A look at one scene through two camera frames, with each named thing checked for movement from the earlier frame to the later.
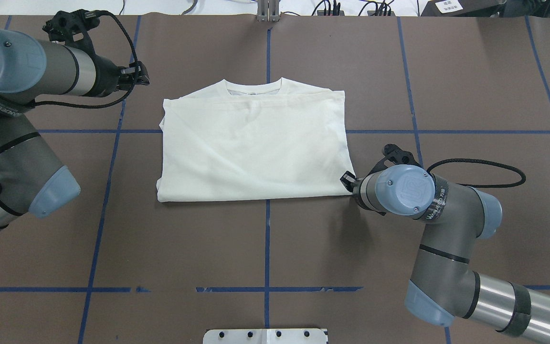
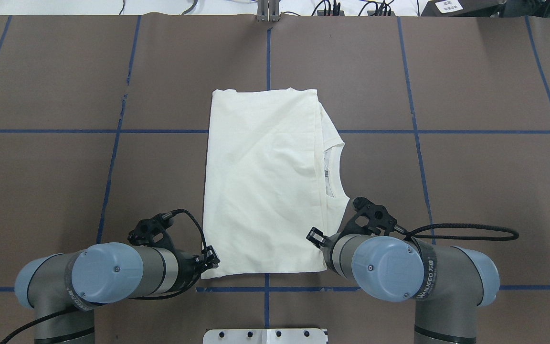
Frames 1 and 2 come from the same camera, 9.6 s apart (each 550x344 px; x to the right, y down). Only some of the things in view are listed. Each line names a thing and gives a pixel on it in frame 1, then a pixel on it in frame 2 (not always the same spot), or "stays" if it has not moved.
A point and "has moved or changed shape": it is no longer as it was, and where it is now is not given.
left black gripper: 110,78 → 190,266
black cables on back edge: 381,10 stays
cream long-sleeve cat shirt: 237,139 has moved or changed shape
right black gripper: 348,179 → 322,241
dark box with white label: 486,8 stays
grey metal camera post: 268,10 stays
